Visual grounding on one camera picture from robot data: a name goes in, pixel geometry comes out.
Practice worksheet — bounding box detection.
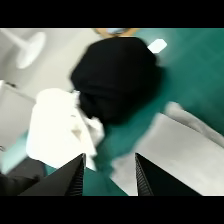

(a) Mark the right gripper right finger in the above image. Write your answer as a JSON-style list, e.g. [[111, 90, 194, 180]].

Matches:
[[134, 152, 202, 197]]

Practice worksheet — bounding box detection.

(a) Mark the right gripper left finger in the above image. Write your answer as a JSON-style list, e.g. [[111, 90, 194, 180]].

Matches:
[[19, 152, 87, 197]]

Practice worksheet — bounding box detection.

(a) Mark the grey T-shirt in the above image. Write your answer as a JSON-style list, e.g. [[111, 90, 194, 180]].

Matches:
[[109, 101, 224, 197]]

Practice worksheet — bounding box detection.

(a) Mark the white garment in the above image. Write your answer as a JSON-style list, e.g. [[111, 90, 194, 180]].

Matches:
[[25, 87, 106, 172]]

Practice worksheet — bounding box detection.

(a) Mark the black garment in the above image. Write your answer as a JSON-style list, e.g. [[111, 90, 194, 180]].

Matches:
[[69, 36, 165, 127]]

